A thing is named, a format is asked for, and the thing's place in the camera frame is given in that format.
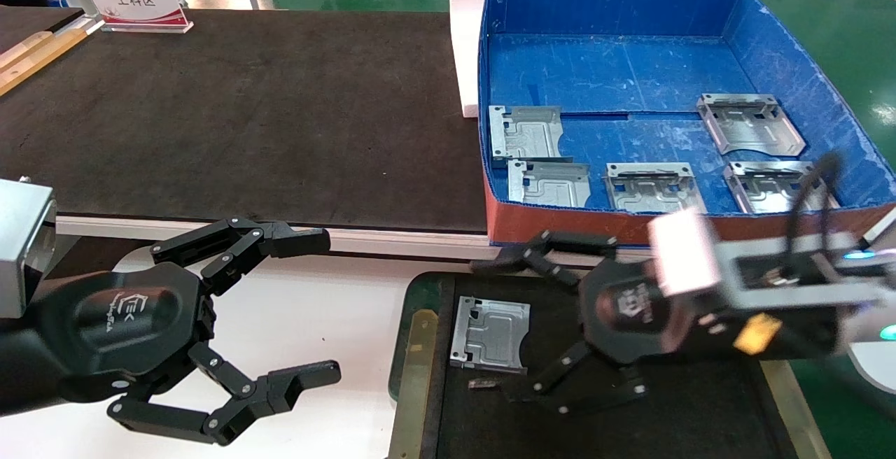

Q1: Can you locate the black container tray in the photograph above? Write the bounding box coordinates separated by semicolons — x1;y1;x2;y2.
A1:
387;271;834;459

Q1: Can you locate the blue corrugated plastic box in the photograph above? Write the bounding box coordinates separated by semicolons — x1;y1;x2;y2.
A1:
478;0;896;248

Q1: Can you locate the wooden strip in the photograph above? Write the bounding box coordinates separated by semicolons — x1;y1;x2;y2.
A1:
0;25;88;96

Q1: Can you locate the silver stamped metal bracket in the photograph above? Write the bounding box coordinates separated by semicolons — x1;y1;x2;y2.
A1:
507;159;592;208
604;162;708;213
489;104;573;164
723;160;834;215
449;296;531;374
696;93;807;157

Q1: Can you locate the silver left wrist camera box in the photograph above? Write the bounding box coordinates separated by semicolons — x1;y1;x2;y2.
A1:
0;179;57;320

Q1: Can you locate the white foam block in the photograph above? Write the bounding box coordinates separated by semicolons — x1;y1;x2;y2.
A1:
449;0;501;118

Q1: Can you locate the white red acrylic sign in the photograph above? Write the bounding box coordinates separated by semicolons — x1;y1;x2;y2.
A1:
80;0;193;33

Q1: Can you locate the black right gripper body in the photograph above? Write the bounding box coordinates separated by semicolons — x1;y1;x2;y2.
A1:
577;260;674;367

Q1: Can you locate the white curved plate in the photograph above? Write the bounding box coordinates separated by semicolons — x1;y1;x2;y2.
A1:
849;340;896;377

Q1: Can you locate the white aluminium table frame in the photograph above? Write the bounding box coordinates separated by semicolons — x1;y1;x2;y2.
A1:
56;216;896;281

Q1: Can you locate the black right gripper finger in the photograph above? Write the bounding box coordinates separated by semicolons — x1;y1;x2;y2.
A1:
500;340;648;416
470;230;618;290

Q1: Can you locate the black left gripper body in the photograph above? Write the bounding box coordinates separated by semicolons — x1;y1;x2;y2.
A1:
31;262;216;404

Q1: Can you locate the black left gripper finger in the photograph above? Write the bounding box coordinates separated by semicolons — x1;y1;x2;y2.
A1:
150;218;330;297
106;342;342;446

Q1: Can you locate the large black table mat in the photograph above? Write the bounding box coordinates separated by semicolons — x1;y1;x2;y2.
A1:
0;8;491;234

